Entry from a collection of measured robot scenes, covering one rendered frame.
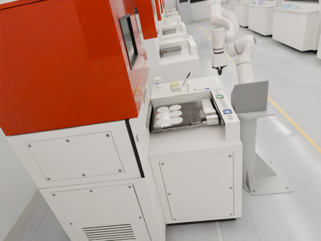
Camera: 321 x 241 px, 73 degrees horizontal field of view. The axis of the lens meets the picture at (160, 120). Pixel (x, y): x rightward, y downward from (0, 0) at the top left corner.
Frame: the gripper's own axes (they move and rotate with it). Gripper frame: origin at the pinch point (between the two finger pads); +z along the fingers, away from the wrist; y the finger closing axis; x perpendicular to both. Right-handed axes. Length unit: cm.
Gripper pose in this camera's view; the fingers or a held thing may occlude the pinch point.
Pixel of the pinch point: (219, 72)
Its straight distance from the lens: 174.6
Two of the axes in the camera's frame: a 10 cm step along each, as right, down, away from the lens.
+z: 1.8, 8.5, 4.9
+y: 9.8, -1.4, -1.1
